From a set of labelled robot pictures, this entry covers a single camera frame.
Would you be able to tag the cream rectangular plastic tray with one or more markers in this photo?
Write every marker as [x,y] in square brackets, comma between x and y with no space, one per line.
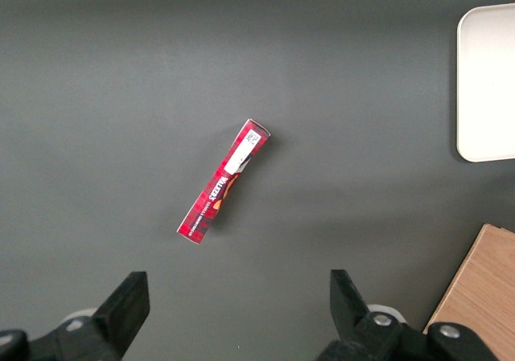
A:
[491,83]

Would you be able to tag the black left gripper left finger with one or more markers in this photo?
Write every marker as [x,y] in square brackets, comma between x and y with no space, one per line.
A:
[116,317]

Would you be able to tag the oak wooden drawer cabinet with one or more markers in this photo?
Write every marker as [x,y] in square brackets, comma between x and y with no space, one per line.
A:
[483,288]

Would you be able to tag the red tartan shortbread box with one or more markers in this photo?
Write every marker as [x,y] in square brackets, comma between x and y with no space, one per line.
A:
[225,180]

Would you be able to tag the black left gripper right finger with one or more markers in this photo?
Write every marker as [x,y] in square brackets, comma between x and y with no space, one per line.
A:
[354,329]

